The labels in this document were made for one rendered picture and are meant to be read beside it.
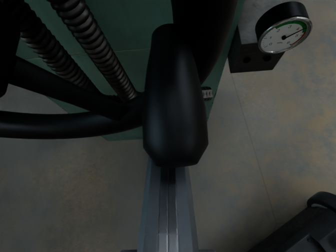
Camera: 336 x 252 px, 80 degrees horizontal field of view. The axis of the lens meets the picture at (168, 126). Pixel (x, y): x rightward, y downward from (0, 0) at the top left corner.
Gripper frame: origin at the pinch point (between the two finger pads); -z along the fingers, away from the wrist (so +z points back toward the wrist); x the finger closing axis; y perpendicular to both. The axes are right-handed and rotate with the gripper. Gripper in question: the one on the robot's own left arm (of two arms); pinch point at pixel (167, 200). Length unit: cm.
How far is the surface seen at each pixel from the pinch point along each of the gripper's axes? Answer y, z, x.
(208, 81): -14.6, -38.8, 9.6
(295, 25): 1.5, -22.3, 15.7
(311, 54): -29, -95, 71
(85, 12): 4.6, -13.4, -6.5
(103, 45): 1.6, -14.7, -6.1
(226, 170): -61, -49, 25
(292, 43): -1.2, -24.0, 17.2
